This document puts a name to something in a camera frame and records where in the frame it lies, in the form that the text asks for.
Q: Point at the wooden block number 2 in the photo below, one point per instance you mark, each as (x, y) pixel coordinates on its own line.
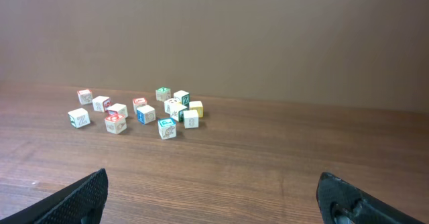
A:
(101, 103)

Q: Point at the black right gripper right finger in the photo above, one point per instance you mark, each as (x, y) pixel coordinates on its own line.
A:
(341, 202)

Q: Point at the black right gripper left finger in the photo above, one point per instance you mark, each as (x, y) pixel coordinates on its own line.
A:
(82, 202)

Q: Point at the blue H wooden block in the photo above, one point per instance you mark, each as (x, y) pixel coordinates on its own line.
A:
(146, 114)

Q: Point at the yellow-sided wooden block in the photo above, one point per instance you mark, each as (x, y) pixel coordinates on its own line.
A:
(197, 105)

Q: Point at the red I letter block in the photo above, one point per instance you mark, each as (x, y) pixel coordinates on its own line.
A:
(85, 96)

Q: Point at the green-sided Z wooden block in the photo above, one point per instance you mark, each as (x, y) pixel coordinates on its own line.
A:
(183, 97)

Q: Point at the red O letter block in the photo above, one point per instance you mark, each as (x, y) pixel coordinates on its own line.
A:
(115, 123)

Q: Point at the wooden block ladybug picture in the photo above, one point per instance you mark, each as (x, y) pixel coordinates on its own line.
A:
(169, 103)

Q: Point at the red A letter block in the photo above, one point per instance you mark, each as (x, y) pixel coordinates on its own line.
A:
(139, 102)

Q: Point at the wooden block green side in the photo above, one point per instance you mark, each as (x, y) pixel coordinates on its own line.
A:
(177, 111)

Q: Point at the light blue P block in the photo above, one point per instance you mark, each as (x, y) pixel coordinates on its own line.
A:
(167, 128)

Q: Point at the green Z wooden block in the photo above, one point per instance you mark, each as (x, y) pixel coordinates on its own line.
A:
(79, 117)

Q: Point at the green N letter block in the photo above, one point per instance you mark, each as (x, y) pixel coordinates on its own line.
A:
(163, 94)

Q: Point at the wooden block red side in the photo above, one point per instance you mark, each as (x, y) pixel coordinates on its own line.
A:
(118, 108)

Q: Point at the wooden block number 8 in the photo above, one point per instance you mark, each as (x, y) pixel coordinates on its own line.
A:
(191, 119)

